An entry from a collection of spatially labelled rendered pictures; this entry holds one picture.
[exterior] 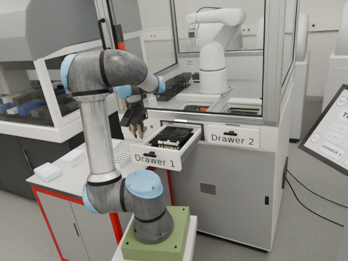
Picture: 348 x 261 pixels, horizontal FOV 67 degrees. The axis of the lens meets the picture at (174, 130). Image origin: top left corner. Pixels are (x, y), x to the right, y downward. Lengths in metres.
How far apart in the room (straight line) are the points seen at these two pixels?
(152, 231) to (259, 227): 1.01
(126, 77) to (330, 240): 1.82
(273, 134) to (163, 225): 0.77
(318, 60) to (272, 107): 3.15
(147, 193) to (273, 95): 0.81
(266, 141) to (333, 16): 3.14
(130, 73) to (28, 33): 1.07
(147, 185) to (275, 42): 0.85
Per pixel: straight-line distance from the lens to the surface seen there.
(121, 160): 1.56
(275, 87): 1.37
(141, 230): 0.97
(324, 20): 4.38
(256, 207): 1.75
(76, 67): 0.86
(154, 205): 0.90
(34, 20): 1.86
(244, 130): 1.46
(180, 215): 1.07
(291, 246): 2.12
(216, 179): 1.71
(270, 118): 1.42
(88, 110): 0.87
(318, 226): 2.30
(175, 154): 1.27
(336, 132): 1.17
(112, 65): 0.82
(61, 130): 1.95
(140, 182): 0.88
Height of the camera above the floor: 1.54
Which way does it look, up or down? 24 degrees down
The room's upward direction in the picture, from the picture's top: 7 degrees counter-clockwise
